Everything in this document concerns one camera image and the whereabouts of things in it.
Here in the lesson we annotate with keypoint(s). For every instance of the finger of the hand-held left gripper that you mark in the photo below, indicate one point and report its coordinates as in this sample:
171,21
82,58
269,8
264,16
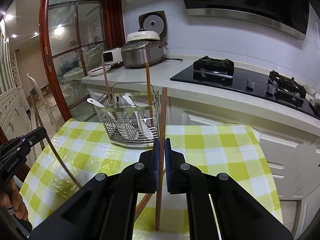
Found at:
35,135

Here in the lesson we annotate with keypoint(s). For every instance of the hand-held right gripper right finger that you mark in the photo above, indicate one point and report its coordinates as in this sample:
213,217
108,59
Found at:
168,170

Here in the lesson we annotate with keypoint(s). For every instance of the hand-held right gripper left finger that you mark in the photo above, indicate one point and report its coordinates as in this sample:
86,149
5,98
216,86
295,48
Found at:
155,170

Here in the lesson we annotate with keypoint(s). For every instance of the brown wooden chopstick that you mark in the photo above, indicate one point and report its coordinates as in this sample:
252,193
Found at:
146,203
149,92
106,80
62,165
163,115
142,201

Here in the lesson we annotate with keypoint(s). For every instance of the person's left hand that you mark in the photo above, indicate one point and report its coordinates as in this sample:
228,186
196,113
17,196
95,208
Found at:
13,200

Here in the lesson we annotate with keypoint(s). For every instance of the white dining chair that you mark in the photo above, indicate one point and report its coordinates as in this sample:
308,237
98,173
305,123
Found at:
47,102

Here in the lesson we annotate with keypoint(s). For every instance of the white lattice cabinet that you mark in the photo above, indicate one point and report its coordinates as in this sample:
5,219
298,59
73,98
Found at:
12,100

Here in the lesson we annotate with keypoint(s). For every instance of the yellow checkered tablecloth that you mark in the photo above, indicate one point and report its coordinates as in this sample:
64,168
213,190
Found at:
212,150

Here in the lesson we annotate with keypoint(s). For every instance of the white plate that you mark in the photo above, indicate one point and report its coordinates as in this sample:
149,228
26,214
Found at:
98,71

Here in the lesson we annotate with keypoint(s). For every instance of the light stone kitchen counter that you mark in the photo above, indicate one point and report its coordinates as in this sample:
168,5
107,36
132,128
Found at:
150,72

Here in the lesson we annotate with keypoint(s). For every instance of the small white toaster oven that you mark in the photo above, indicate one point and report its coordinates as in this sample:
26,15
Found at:
112,55

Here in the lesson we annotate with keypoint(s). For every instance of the wooden framed glass door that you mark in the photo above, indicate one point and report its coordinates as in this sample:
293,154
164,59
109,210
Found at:
75,30

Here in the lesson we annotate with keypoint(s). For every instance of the white base cabinets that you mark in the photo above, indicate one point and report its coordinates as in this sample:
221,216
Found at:
280,155

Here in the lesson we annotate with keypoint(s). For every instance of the black gas burner grate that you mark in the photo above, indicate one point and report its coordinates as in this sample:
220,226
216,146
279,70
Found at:
213,65
287,86

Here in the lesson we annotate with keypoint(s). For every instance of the black glass gas hob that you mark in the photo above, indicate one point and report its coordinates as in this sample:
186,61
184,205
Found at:
245,82

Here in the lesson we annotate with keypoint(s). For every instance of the silver rice cooker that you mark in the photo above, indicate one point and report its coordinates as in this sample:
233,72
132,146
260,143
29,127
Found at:
142,53

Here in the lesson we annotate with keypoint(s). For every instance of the grey hob knob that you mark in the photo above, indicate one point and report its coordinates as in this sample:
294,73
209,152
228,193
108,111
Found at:
250,83
270,88

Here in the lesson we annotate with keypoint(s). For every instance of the white domed appliance lid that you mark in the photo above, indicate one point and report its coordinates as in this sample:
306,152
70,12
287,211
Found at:
143,37

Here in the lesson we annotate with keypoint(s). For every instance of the black range hood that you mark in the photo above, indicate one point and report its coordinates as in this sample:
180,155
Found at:
250,0

